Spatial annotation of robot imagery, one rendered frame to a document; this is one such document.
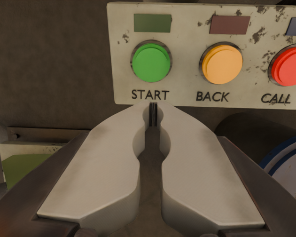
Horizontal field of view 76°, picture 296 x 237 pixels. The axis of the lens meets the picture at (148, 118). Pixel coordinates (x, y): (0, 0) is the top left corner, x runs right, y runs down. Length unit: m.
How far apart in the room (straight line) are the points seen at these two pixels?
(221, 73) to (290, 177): 0.36
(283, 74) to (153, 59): 0.14
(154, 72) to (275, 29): 0.13
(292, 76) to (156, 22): 0.15
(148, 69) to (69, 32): 0.71
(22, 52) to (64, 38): 0.19
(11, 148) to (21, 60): 0.36
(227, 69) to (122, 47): 0.11
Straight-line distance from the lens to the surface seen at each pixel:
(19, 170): 0.77
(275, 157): 0.51
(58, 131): 0.93
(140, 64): 0.21
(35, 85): 0.96
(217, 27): 0.22
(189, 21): 0.21
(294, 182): 0.55
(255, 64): 0.24
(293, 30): 0.25
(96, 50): 0.85
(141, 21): 0.21
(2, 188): 0.75
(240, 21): 0.22
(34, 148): 0.88
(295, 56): 0.25
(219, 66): 0.22
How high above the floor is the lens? 0.82
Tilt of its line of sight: 78 degrees down
